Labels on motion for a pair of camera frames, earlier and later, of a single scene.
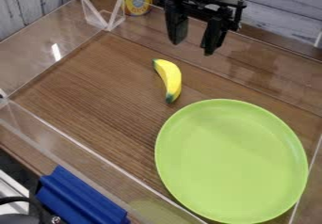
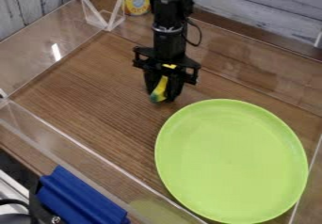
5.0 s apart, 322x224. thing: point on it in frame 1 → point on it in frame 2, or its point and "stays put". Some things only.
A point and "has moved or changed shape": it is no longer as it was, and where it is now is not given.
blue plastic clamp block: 76,201 stays put
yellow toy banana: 172,77 has moved or changed shape
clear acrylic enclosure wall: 48,148 stays put
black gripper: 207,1 → 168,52
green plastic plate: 235,157 stays put
